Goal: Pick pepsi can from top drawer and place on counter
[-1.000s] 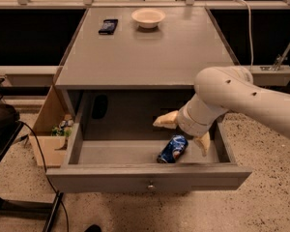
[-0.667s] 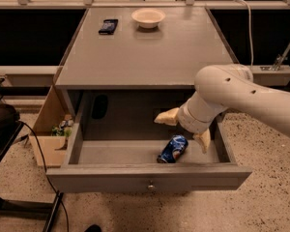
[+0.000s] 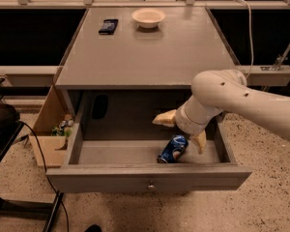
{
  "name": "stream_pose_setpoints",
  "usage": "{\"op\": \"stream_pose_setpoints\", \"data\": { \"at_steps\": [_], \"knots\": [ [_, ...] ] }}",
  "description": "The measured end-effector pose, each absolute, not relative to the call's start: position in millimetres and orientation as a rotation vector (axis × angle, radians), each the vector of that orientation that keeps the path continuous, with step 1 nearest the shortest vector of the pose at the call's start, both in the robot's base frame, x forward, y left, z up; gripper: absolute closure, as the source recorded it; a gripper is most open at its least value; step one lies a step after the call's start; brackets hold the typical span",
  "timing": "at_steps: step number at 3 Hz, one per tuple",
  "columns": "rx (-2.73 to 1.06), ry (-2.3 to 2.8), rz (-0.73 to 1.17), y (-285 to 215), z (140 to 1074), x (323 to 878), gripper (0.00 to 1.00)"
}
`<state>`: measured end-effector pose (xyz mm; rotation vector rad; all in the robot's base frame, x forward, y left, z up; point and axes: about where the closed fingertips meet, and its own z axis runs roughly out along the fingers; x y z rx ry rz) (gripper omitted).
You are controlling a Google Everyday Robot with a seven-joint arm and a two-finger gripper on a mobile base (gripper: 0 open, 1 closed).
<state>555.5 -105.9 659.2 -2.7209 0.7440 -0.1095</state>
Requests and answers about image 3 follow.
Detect black cable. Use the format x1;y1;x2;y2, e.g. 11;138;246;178
18;120;71;232

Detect grey cabinet counter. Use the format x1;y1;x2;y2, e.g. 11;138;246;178
54;6;246;123

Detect white cable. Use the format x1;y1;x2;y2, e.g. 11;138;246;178
232;0;255;81

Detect items in cardboard box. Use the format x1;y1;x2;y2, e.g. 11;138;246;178
51;115;74;137

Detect black shoe tip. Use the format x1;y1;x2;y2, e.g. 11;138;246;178
84;224;102;232

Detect cardboard box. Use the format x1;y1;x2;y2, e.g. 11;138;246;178
29;87;73;167

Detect black bag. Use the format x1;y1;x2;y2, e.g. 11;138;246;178
0;103;20;133

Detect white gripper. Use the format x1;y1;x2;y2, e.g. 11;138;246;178
152;103;208;154

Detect grey open top drawer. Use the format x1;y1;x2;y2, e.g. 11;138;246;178
46;90;252;193

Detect dark blue snack packet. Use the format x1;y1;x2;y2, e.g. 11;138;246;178
99;19;118;35

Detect black table at left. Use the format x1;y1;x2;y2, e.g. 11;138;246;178
0;122;63;232

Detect white bowl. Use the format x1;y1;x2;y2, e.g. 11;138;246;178
131;8;165;29

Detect round metal drawer knob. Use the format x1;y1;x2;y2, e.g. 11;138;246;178
147;183;156;191

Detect blue pepsi can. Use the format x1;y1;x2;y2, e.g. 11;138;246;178
157;134;189;163

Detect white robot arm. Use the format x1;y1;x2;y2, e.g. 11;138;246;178
153;70;290;152

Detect grey horizontal rail beam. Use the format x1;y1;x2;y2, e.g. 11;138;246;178
0;65;290;87

